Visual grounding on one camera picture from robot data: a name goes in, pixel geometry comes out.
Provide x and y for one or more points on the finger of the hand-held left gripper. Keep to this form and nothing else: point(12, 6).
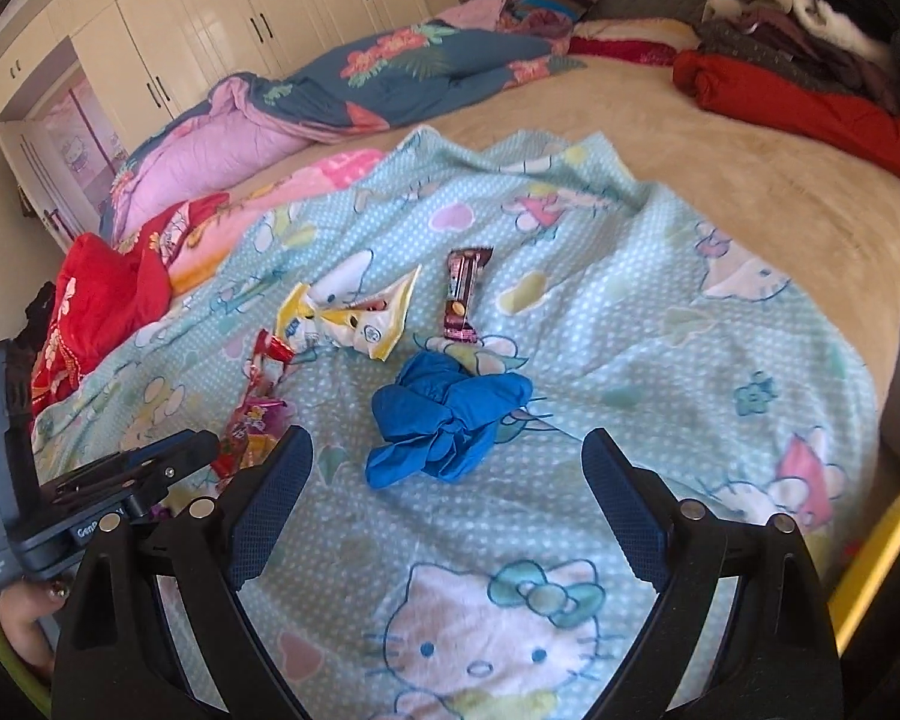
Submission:
point(187, 450)

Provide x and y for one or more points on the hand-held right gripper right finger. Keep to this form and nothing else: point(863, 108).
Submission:
point(630, 517)

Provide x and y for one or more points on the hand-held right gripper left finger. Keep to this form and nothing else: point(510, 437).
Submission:
point(270, 510)

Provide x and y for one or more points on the red candy wrapper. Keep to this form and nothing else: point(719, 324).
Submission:
point(251, 420)

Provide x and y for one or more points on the blue glove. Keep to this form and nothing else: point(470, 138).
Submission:
point(435, 420)

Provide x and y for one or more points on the yellow white wrapper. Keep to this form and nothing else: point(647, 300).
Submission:
point(367, 330)

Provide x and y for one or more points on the black bin with yellow rim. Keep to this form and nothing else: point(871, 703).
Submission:
point(877, 555)

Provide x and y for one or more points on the brown snack bar wrapper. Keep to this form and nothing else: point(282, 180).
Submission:
point(461, 300)

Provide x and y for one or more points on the person's left hand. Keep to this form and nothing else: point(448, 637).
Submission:
point(26, 622)

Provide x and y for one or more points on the red printed garment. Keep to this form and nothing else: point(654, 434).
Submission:
point(105, 300)

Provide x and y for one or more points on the light blue cat print blanket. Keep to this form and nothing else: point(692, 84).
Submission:
point(607, 300)

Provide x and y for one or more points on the pink cartoon blanket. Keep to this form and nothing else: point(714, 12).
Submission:
point(322, 172)

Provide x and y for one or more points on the beige bed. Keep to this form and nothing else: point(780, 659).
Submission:
point(720, 187)

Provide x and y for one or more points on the cream wardrobe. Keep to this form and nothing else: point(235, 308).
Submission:
point(195, 22)

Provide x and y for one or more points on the red folded garment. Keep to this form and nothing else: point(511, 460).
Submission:
point(795, 105)

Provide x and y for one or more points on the blue pink floral quilt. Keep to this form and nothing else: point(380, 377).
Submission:
point(420, 67)

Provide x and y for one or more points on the dark red velvet cloth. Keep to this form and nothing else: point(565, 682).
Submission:
point(622, 51)

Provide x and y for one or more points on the pink pillow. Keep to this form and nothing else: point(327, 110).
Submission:
point(472, 15)

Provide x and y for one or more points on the pile of mixed clothes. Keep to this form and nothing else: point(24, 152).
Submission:
point(795, 22)

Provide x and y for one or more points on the striped pillow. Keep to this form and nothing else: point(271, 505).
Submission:
point(562, 0)

